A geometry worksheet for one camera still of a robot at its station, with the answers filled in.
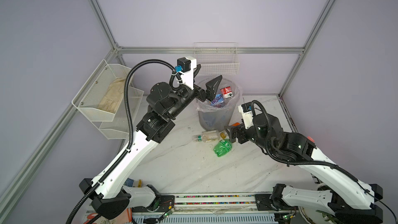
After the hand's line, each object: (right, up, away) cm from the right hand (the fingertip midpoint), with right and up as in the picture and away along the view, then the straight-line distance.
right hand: (231, 123), depth 63 cm
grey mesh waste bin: (-3, +2, +27) cm, 27 cm away
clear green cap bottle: (-10, -11, +32) cm, 36 cm away
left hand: (-10, +19, -12) cm, 24 cm away
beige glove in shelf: (-58, +10, +13) cm, 61 cm away
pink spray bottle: (+48, -11, +20) cm, 53 cm away
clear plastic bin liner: (+2, +12, +26) cm, 29 cm away
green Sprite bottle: (0, -17, +27) cm, 32 cm away
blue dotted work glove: (-51, -32, +16) cm, 62 cm away
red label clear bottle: (+2, +16, +25) cm, 30 cm away
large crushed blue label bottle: (-3, +11, +27) cm, 29 cm away
